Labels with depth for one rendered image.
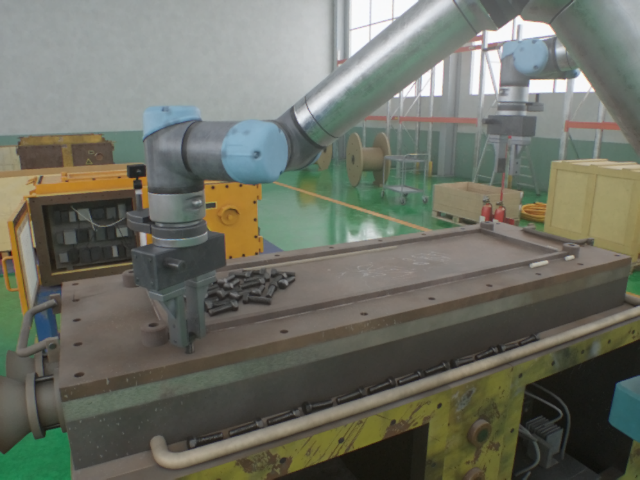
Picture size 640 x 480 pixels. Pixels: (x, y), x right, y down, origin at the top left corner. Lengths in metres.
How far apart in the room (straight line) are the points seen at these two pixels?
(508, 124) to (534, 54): 0.24
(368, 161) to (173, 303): 10.57
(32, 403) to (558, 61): 1.16
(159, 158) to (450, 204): 7.39
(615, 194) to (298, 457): 5.60
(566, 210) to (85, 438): 6.15
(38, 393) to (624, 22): 0.87
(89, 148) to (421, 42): 8.64
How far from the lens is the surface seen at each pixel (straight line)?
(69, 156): 9.13
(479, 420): 1.01
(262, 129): 0.56
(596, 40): 0.46
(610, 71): 0.46
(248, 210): 3.51
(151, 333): 0.77
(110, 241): 3.58
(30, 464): 2.98
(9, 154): 14.06
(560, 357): 1.14
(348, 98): 0.63
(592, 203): 6.28
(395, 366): 0.91
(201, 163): 0.60
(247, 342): 0.76
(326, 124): 0.65
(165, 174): 0.64
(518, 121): 1.30
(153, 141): 0.64
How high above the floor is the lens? 1.71
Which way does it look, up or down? 15 degrees down
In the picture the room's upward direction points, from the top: straight up
